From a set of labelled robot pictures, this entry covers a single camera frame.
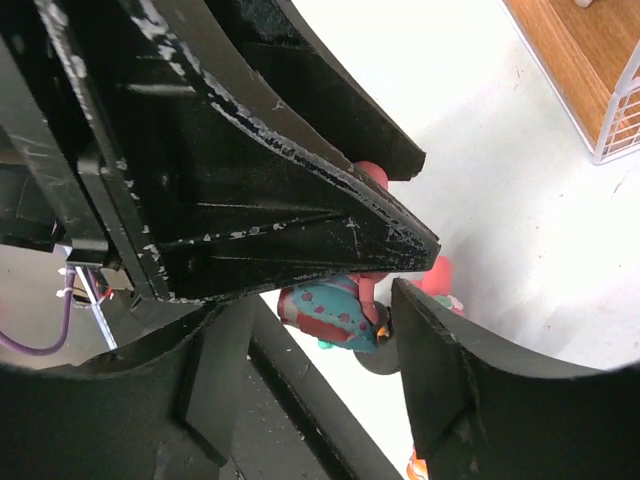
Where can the white pink round figurine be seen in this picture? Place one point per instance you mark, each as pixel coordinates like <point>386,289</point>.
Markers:
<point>438,284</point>

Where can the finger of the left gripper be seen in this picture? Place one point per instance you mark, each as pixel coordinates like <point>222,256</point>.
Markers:
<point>278,43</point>
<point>214,187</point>

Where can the pink bunny flower crown figurine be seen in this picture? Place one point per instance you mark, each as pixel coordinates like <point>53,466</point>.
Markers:
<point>340,311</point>

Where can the black duck figurine right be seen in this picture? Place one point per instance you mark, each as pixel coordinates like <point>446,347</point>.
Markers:
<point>384,360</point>

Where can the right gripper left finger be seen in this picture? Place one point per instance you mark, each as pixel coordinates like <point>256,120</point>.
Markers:
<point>162,407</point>

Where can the white wire three-tier shelf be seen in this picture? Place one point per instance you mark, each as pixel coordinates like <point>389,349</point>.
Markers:
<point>589,53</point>

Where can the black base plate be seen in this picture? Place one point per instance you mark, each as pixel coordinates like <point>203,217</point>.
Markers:
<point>291,423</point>

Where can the purple rabbit figurine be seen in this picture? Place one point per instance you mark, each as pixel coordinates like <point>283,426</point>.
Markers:
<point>416,468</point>

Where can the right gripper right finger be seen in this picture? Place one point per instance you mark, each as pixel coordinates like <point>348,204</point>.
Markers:
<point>483,407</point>

